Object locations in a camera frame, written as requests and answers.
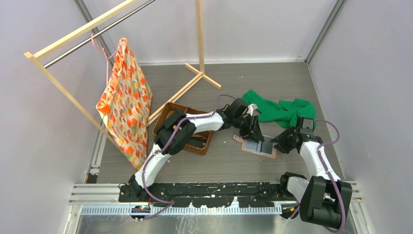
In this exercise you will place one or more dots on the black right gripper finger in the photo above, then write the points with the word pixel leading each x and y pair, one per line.
pixel 285 136
pixel 285 149

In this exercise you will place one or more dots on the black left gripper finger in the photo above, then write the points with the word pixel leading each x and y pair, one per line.
pixel 256 131
pixel 247 132

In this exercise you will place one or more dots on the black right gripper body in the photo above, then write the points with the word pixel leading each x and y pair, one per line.
pixel 289 140

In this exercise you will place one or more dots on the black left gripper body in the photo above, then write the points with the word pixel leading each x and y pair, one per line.
pixel 242 123

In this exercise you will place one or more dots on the tan leather card holder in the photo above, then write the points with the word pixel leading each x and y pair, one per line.
pixel 252 147

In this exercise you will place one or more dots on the grey VIP credit card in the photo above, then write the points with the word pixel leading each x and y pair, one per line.
pixel 267 146

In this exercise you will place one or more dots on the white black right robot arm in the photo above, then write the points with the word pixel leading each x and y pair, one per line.
pixel 323 199

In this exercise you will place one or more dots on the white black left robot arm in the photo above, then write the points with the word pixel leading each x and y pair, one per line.
pixel 177 130

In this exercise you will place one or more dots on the green cloth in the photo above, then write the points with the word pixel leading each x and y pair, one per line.
pixel 285 113

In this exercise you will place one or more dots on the brown woven basket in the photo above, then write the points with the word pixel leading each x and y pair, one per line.
pixel 199 142

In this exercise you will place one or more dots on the orange floral cloth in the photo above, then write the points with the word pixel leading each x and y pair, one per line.
pixel 125 105

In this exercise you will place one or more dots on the pink clothes hanger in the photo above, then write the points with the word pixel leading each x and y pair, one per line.
pixel 107 58

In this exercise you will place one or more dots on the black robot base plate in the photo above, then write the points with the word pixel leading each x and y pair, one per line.
pixel 211 195

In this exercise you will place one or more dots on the aluminium frame rail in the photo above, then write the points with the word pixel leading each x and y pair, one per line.
pixel 106 199

